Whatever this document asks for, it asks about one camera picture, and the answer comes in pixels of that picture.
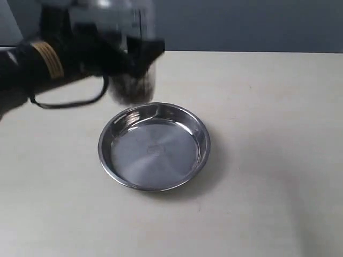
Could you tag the clear plastic shaker bottle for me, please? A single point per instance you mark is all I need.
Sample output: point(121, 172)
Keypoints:
point(128, 24)

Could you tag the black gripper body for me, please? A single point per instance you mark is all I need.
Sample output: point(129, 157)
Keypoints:
point(81, 38)

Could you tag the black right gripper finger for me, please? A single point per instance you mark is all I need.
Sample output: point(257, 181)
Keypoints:
point(142, 54)

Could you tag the round stainless steel plate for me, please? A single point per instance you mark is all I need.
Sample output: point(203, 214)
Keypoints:
point(154, 147)

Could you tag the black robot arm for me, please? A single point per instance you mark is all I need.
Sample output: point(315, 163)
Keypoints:
point(20, 84)

